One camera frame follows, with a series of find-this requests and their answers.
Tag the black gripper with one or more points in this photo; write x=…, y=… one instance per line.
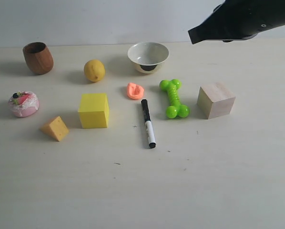
x=239, y=20

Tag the orange putty lump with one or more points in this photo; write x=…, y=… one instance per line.
x=135, y=91

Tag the light wooden cube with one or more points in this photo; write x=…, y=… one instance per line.
x=215, y=100

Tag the white ceramic bowl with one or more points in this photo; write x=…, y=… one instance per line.
x=148, y=57

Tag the green rubber bone toy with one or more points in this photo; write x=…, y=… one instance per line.
x=176, y=108

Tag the black white marker pen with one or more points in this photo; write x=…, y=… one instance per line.
x=148, y=124

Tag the yellow lemon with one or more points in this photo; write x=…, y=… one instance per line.
x=94, y=70

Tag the yellow cube block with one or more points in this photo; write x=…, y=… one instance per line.
x=94, y=111

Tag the brown wooden cup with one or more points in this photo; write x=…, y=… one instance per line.
x=38, y=57

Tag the orange cheese wedge toy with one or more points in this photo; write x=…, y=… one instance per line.
x=55, y=128

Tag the pink cake squishy toy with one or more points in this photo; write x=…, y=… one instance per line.
x=23, y=104

